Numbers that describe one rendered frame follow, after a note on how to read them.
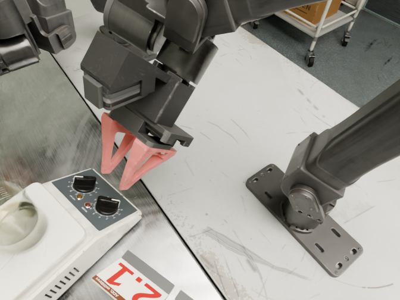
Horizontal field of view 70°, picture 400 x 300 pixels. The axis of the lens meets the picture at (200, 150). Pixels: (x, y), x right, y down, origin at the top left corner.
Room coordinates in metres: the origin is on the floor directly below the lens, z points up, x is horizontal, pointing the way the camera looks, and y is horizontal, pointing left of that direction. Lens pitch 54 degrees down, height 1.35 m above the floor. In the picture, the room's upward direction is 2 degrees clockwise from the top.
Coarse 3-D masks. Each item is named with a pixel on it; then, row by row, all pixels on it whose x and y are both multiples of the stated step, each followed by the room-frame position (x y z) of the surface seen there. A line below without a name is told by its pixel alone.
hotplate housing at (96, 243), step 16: (112, 224) 0.15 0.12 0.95; (128, 224) 0.16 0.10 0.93; (96, 240) 0.13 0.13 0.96; (112, 240) 0.14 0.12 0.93; (80, 256) 0.11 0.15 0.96; (96, 256) 0.12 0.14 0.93; (48, 272) 0.08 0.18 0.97; (64, 272) 0.09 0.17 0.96; (80, 272) 0.09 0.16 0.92; (32, 288) 0.06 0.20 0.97; (48, 288) 0.07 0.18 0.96; (64, 288) 0.07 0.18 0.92
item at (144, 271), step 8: (128, 256) 0.12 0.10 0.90; (136, 256) 0.12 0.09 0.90; (112, 264) 0.11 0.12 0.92; (128, 264) 0.11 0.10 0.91; (136, 264) 0.11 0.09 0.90; (144, 264) 0.11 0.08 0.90; (136, 272) 0.10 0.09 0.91; (144, 272) 0.10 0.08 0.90; (152, 272) 0.10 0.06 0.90; (152, 280) 0.09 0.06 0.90; (160, 280) 0.09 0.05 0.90; (168, 280) 0.09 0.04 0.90; (160, 288) 0.08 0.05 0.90; (168, 288) 0.08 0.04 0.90; (112, 296) 0.06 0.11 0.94
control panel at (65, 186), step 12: (60, 180) 0.22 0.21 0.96; (72, 180) 0.22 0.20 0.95; (96, 180) 0.23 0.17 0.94; (72, 192) 0.20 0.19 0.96; (96, 192) 0.21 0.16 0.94; (108, 192) 0.21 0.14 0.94; (84, 204) 0.18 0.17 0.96; (120, 204) 0.19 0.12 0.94; (84, 216) 0.16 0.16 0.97; (96, 216) 0.16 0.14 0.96; (108, 216) 0.17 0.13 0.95; (120, 216) 0.17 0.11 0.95; (96, 228) 0.14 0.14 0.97
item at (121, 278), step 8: (120, 264) 0.11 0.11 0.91; (104, 272) 0.09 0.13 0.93; (112, 272) 0.10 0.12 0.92; (120, 272) 0.10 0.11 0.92; (128, 272) 0.10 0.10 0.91; (104, 280) 0.08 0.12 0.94; (112, 280) 0.08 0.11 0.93; (120, 280) 0.08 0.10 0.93; (128, 280) 0.09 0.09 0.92; (136, 280) 0.09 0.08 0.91; (144, 280) 0.09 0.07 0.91; (112, 288) 0.07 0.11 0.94; (120, 288) 0.07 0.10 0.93; (128, 288) 0.08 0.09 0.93; (136, 288) 0.08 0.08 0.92; (144, 288) 0.08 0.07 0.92; (152, 288) 0.08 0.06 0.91; (128, 296) 0.06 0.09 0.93; (136, 296) 0.07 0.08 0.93; (144, 296) 0.07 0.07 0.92; (152, 296) 0.07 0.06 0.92; (160, 296) 0.07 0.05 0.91
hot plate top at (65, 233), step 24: (48, 192) 0.18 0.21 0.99; (48, 216) 0.15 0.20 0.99; (72, 216) 0.15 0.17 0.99; (48, 240) 0.12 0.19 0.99; (72, 240) 0.12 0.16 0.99; (0, 264) 0.09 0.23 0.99; (24, 264) 0.09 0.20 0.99; (48, 264) 0.09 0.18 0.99; (0, 288) 0.06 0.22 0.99; (24, 288) 0.06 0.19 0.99
